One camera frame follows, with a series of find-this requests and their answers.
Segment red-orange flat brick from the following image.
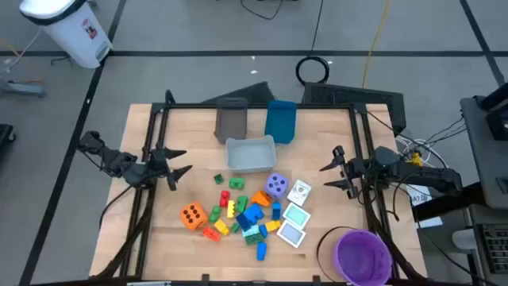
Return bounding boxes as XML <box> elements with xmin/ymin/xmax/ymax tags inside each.
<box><xmin>202</xmin><ymin>226</ymin><xmax>221</xmax><ymax>243</ymax></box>

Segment orange foam die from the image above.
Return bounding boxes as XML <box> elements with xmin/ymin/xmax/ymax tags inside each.
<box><xmin>179</xmin><ymin>201</ymin><xmax>210</xmax><ymax>231</ymax></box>

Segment black device on cart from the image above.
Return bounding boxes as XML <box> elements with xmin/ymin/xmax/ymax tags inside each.
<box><xmin>478</xmin><ymin>81</ymin><xmax>508</xmax><ymax>142</ymax></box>

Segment large blue notched block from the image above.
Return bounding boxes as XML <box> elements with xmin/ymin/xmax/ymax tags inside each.
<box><xmin>242</xmin><ymin>203</ymin><xmax>265</xmax><ymax>224</ymax></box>

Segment blue plastic bin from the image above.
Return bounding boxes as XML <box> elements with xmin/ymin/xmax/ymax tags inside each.
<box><xmin>264</xmin><ymin>99</ymin><xmax>298</xmax><ymax>145</ymax></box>

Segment yellow cable connector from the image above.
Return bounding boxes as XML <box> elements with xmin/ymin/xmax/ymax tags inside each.
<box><xmin>405</xmin><ymin>153</ymin><xmax>425</xmax><ymax>168</ymax></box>

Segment white printed label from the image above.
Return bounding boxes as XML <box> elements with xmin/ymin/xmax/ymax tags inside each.
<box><xmin>406</xmin><ymin>182</ymin><xmax>433</xmax><ymax>207</ymax></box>

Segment orange sloped block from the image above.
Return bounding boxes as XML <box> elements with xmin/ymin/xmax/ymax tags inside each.
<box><xmin>250</xmin><ymin>190</ymin><xmax>273</xmax><ymax>207</ymax></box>

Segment white pedal trash bin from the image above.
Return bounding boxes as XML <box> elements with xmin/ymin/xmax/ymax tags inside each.
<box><xmin>18</xmin><ymin>0</ymin><xmax>114</xmax><ymax>70</ymax></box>

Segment black perforated panel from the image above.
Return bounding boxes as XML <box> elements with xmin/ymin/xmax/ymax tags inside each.
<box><xmin>301</xmin><ymin>82</ymin><xmax>408</xmax><ymax>136</ymax></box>

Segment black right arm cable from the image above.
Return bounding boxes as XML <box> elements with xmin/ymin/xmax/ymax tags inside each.
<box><xmin>364</xmin><ymin>110</ymin><xmax>401</xmax><ymax>141</ymax></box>

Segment black coiled floor cable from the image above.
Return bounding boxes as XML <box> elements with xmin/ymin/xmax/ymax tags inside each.
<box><xmin>294</xmin><ymin>0</ymin><xmax>331</xmax><ymax>86</ymax></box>

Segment purple foam die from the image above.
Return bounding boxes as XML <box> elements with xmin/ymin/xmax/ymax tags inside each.
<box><xmin>264</xmin><ymin>172</ymin><xmax>290</xmax><ymax>200</ymax></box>

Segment white paper sheet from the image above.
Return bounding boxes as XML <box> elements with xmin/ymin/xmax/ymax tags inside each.
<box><xmin>416</xmin><ymin>216</ymin><xmax>444</xmax><ymax>230</ymax></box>

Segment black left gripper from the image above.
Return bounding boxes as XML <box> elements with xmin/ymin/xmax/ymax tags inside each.
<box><xmin>143</xmin><ymin>147</ymin><xmax>194</xmax><ymax>192</ymax></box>

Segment large green flat-stud brick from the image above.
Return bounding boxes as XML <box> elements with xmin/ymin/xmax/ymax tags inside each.
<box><xmin>244</xmin><ymin>232</ymin><xmax>266</xmax><ymax>246</ymax></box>

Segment black table frame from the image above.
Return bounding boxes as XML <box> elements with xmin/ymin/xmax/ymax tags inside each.
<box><xmin>93</xmin><ymin>89</ymin><xmax>429</xmax><ymax>286</ymax></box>

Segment yellow hanging cable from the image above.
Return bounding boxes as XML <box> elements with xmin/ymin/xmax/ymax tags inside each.
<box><xmin>361</xmin><ymin>0</ymin><xmax>392</xmax><ymax>89</ymax></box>

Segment dark translucent grey bin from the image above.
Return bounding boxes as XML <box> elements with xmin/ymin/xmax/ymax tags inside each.
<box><xmin>213</xmin><ymin>96</ymin><xmax>249</xmax><ymax>145</ymax></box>

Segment blue-grey card pack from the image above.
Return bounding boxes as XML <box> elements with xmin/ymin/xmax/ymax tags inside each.
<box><xmin>275</xmin><ymin>219</ymin><xmax>307</xmax><ymax>249</ymax></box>

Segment computer keyboard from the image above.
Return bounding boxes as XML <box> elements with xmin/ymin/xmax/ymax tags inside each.
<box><xmin>475</xmin><ymin>222</ymin><xmax>508</xmax><ymax>275</ymax></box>

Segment black floor equipment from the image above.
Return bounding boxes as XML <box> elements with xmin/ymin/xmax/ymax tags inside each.
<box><xmin>0</xmin><ymin>123</ymin><xmax>17</xmax><ymax>160</ymax></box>

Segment black floor cable loop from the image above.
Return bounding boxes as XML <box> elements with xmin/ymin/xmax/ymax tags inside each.
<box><xmin>240</xmin><ymin>0</ymin><xmax>285</xmax><ymax>21</ymax></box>

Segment dark grey flat panel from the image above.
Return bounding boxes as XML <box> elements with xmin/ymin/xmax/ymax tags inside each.
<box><xmin>201</xmin><ymin>81</ymin><xmax>277</xmax><ymax>105</ymax></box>

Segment white card pack grey print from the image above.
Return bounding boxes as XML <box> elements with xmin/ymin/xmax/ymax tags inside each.
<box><xmin>286</xmin><ymin>178</ymin><xmax>313</xmax><ymax>207</ymax></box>

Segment dark blue block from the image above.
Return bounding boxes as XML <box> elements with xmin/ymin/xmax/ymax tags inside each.
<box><xmin>235</xmin><ymin>213</ymin><xmax>252</xmax><ymax>232</ymax></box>

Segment grey cart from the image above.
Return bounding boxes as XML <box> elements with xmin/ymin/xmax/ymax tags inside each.
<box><xmin>460</xmin><ymin>95</ymin><xmax>508</xmax><ymax>211</ymax></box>

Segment purple bowl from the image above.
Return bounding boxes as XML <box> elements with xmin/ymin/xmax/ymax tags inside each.
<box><xmin>316</xmin><ymin>226</ymin><xmax>394</xmax><ymax>286</ymax></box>

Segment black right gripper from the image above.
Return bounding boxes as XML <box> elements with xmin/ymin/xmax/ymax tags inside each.
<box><xmin>319</xmin><ymin>145</ymin><xmax>376</xmax><ymax>200</ymax></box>

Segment grey stand foot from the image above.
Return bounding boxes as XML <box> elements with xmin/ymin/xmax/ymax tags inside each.
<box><xmin>0</xmin><ymin>79</ymin><xmax>47</xmax><ymax>99</ymax></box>

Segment white cables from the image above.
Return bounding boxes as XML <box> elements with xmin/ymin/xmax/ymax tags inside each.
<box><xmin>394</xmin><ymin>134</ymin><xmax>437</xmax><ymax>168</ymax></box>

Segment teal card pack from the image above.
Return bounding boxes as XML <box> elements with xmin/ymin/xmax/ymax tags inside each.
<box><xmin>282</xmin><ymin>202</ymin><xmax>312</xmax><ymax>230</ymax></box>

